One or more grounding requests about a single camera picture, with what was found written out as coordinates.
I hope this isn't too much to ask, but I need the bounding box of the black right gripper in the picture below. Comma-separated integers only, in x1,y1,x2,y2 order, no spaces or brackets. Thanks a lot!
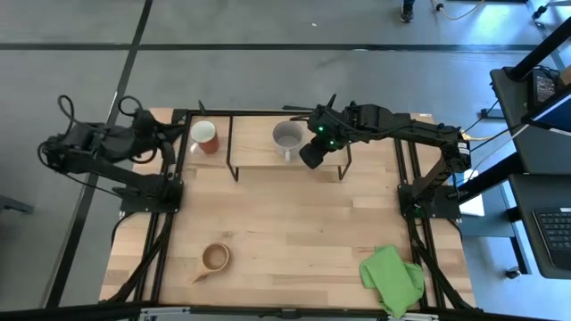
282,102,372,151

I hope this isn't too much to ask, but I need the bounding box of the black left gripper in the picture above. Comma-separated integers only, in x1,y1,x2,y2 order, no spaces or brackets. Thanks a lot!
128,109,188,167

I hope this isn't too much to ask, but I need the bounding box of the white floral pattern mug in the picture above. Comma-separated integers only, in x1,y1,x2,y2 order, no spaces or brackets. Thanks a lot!
271,119,306,164

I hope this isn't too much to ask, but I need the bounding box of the red mug white handle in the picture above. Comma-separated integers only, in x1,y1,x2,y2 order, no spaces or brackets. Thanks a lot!
188,119,221,156

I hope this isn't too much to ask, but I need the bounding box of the person's foot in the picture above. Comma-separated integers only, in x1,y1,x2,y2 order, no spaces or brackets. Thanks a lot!
399,0,417,24

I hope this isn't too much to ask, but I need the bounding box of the green cloth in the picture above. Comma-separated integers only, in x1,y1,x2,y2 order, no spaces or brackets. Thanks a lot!
358,243,426,320

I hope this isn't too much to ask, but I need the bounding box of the black side desk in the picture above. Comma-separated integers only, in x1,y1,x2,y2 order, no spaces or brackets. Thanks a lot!
489,65,571,281

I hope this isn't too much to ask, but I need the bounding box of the black power adapter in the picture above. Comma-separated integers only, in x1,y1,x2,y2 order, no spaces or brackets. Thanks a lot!
529,68,559,111

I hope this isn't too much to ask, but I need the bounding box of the black slanted pole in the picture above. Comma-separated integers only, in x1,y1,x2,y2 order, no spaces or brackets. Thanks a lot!
507,16,571,82

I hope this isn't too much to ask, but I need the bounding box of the dark flat screen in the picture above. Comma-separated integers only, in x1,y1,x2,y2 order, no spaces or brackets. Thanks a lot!
520,84,571,133

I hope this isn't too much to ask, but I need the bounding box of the black keyboard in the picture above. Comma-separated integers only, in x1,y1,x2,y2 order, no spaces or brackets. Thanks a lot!
532,206,571,271

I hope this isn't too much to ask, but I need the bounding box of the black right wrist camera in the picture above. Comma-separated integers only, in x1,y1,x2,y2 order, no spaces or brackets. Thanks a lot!
298,136,334,170

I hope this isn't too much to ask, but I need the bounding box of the wooden shelf black frame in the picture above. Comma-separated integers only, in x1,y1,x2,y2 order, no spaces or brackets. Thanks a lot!
226,112,354,184

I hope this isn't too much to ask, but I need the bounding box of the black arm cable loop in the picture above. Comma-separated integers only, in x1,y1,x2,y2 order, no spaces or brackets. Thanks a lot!
56,94,78,131

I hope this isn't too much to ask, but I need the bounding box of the wooden cup with handle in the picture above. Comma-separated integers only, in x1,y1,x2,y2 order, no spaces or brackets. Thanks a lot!
191,242,232,285

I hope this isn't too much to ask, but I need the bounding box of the black table frame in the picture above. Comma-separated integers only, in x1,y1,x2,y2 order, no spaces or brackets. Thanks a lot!
105,105,476,314

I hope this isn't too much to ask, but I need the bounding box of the yellow floor cord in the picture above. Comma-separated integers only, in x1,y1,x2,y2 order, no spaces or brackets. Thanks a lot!
429,0,486,22

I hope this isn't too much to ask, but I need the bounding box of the black camera mount rail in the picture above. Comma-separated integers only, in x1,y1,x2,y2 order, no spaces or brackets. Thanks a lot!
0,300,571,321

